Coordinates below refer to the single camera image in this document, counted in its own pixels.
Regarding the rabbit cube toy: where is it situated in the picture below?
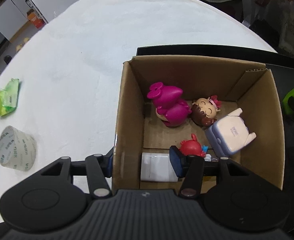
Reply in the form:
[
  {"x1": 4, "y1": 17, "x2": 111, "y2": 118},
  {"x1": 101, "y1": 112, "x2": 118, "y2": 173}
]
[{"x1": 205, "y1": 108, "x2": 257, "y2": 158}]

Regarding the clear tape roll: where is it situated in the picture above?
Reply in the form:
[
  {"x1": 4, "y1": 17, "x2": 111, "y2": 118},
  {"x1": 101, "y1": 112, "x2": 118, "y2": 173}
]
[{"x1": 0, "y1": 126, "x2": 37, "y2": 172}]

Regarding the black tray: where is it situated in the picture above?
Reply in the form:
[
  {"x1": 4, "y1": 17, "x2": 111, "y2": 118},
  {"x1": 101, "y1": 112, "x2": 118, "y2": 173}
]
[{"x1": 136, "y1": 44, "x2": 294, "y2": 232}]

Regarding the white table cloth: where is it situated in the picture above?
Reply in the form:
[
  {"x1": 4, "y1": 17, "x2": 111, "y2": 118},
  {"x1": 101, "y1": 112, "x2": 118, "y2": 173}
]
[{"x1": 0, "y1": 0, "x2": 278, "y2": 225}]

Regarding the orange cardboard box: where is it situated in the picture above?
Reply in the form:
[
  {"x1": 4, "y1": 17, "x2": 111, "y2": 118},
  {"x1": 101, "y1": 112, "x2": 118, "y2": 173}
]
[{"x1": 27, "y1": 9, "x2": 45, "y2": 29}]

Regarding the green wet wipes pack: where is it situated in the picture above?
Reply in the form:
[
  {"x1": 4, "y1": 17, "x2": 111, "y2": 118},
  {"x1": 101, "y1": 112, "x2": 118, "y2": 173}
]
[{"x1": 0, "y1": 79, "x2": 20, "y2": 117}]

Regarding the magenta pig toy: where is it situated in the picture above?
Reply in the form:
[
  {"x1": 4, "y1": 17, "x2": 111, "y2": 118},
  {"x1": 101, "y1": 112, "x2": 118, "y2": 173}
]
[{"x1": 147, "y1": 82, "x2": 191, "y2": 127}]

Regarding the brown cardboard box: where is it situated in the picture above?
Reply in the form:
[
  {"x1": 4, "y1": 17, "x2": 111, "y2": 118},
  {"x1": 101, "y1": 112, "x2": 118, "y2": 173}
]
[{"x1": 112, "y1": 55, "x2": 285, "y2": 191}]

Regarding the white power adapter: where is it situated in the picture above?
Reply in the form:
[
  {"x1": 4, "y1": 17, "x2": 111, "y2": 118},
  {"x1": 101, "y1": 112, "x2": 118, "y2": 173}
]
[{"x1": 140, "y1": 152, "x2": 178, "y2": 182}]

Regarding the yellow beer mug toy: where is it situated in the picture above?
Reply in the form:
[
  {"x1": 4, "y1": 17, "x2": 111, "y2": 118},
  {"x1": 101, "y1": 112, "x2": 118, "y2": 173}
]
[{"x1": 204, "y1": 154, "x2": 219, "y2": 162}]

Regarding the red crab toy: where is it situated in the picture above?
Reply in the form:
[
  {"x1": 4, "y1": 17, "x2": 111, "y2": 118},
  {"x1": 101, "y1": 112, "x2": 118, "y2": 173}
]
[{"x1": 179, "y1": 134, "x2": 208, "y2": 158}]

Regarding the brown-haired doll figure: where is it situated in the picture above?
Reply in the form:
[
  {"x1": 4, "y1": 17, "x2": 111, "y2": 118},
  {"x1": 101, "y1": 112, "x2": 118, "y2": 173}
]
[{"x1": 190, "y1": 95, "x2": 221, "y2": 127}]

